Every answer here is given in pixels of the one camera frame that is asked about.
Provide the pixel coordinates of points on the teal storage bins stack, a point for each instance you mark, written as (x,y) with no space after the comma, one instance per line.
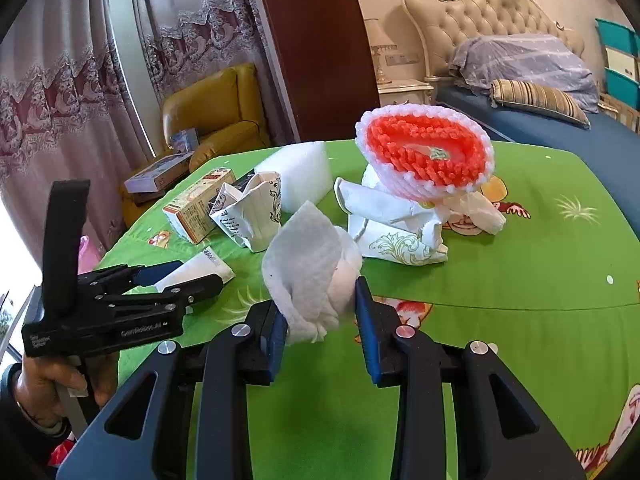
(620,46)

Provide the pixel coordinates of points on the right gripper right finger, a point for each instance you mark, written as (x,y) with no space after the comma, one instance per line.
(501,431)

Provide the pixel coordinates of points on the black small carton box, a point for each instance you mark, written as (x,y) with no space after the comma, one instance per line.
(243,181)

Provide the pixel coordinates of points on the person's left hand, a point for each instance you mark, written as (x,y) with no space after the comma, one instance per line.
(34,385)

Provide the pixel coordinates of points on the blue bed mattress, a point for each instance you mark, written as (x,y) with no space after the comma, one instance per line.
(609,149)

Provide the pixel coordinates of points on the white foam block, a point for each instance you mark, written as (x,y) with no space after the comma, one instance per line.
(304,171)

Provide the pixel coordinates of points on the white orange medicine box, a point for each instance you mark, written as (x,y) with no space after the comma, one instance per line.
(188,212)

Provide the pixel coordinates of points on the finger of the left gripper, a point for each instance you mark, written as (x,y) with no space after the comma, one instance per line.
(185,289)
(123,276)

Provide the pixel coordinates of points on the wooden bed rail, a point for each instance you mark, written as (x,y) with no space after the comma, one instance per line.
(620,111)

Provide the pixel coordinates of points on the white bedside table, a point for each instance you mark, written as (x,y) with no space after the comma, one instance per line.
(400,91)

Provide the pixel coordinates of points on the white paper cup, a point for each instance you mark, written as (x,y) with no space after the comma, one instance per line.
(252,217)

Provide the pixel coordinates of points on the red white foam fruit net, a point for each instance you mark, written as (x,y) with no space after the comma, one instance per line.
(424,152)

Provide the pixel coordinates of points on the beige tufted headboard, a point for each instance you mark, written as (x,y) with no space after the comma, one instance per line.
(443,25)

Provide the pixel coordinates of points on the white tissue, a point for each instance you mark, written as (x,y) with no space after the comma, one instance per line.
(310,270)

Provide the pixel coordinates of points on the small blue box on armchair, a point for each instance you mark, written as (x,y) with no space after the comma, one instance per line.
(184,141)

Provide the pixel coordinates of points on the folded white paper piece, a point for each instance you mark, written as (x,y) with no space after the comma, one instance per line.
(204,263)

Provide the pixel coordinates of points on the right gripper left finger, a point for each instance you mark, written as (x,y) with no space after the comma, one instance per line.
(184,408)

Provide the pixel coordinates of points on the flat white box on armchair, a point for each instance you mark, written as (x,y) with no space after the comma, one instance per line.
(159,174)

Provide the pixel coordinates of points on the striped gold pillow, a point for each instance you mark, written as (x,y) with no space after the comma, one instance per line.
(538,99)

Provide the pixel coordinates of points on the grey blue blanket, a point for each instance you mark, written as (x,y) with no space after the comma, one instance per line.
(536,58)

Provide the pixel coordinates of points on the pink lace curtain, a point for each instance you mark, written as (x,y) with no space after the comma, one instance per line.
(66,107)

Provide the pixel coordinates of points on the yellow leather armchair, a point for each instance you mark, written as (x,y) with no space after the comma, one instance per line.
(224,109)

